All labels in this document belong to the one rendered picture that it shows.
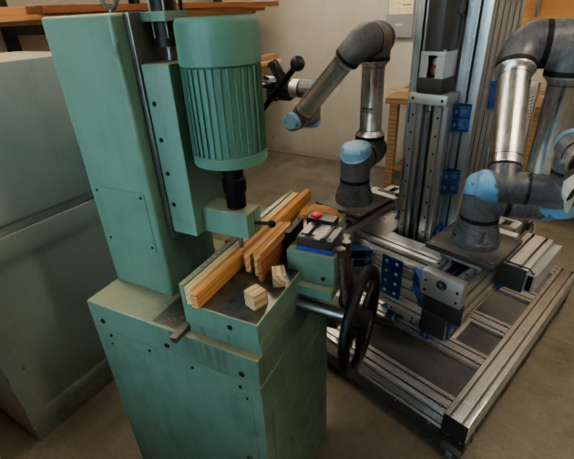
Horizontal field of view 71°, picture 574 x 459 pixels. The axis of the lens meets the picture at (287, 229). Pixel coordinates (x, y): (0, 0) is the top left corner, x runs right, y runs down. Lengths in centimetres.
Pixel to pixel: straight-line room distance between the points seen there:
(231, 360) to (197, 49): 69
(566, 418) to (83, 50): 211
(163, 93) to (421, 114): 87
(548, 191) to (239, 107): 71
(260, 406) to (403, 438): 88
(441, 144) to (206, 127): 84
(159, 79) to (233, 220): 36
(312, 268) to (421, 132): 69
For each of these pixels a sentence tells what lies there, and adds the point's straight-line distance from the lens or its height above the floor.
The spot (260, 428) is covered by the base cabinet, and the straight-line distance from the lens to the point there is 117.
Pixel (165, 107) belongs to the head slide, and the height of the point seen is 133.
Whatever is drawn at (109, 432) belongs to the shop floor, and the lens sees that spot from 201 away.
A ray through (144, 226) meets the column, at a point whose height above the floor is 103.
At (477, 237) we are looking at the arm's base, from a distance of 137.
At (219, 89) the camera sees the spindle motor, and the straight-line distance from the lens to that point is 88.
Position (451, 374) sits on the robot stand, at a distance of 182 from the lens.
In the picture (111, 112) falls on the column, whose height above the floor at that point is 132.
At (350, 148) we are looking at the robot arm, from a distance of 156.
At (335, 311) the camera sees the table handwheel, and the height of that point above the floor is 83.
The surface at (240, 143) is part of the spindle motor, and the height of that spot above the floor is 126.
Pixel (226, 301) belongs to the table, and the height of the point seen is 90.
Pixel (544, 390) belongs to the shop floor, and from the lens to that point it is 221.
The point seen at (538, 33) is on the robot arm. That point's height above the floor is 143.
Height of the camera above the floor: 151
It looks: 29 degrees down
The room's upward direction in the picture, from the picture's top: 3 degrees counter-clockwise
